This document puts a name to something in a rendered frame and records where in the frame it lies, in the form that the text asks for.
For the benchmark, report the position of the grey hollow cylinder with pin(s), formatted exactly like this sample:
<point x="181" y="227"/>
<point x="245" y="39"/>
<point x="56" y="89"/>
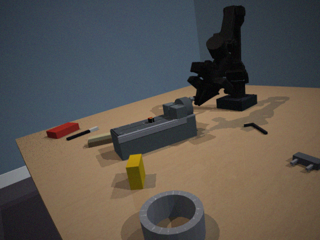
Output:
<point x="174" y="203"/>

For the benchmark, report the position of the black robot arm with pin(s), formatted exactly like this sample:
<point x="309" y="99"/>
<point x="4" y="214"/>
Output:
<point x="225" y="49"/>

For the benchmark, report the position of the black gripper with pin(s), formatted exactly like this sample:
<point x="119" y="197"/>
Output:
<point x="211" y="85"/>

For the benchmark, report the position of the red rectangular block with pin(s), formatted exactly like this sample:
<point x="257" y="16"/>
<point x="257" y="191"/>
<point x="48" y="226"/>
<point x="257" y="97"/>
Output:
<point x="62" y="130"/>

